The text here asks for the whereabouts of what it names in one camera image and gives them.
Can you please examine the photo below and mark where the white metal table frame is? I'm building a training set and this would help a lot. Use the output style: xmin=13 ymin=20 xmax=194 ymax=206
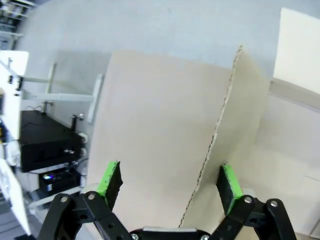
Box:
xmin=21 ymin=62 xmax=105 ymax=124

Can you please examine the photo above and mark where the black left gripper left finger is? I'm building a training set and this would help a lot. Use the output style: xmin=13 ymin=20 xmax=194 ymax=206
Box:
xmin=37 ymin=160 xmax=134 ymax=240

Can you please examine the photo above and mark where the white flat board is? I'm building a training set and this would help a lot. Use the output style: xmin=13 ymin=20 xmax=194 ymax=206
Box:
xmin=271 ymin=7 xmax=320 ymax=95

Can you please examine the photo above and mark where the small black device with light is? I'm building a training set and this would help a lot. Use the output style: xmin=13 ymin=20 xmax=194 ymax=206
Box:
xmin=38 ymin=170 xmax=81 ymax=193

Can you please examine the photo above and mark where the white upright panel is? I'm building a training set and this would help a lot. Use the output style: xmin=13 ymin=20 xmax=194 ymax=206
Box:
xmin=0 ymin=49 xmax=30 ymax=141

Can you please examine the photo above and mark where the brown cardboard box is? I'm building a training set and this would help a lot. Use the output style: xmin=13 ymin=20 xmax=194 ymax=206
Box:
xmin=84 ymin=44 xmax=272 ymax=240

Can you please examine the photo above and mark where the black equipment case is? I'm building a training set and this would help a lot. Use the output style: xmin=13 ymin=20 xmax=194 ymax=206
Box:
xmin=17 ymin=109 xmax=89 ymax=174

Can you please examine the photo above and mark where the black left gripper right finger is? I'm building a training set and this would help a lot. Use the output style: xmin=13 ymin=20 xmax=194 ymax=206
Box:
xmin=209 ymin=163 xmax=298 ymax=240

